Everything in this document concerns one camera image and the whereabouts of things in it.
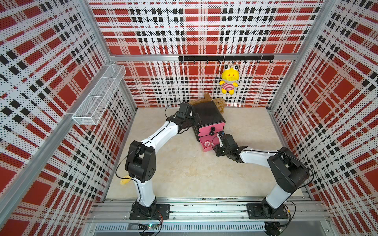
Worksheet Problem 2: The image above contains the black drawer cabinet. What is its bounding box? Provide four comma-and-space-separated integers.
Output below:
192, 101, 225, 141

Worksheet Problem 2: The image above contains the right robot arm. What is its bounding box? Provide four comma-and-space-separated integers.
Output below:
213, 131, 310, 219

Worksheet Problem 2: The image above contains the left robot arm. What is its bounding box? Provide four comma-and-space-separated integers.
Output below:
125, 103, 200, 218

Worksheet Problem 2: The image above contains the brown teddy bear plush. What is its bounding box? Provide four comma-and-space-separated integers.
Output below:
189, 92, 225, 114

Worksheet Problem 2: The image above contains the yellow frog plush toy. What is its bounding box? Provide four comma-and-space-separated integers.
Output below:
219, 65, 240, 95

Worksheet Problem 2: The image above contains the yellow banana toy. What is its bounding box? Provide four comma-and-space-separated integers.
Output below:
120, 175, 132, 186

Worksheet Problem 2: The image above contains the green circuit board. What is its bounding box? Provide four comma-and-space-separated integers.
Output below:
138, 223, 159, 231

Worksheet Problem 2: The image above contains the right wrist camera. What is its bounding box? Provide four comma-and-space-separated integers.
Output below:
218, 131, 225, 147

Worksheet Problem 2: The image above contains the white wire mesh basket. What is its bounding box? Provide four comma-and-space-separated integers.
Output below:
72, 65, 126, 125

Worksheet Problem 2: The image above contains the black hook rail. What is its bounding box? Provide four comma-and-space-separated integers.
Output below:
178, 55, 275, 62

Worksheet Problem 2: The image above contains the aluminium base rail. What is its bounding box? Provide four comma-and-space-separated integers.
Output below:
84, 197, 336, 236

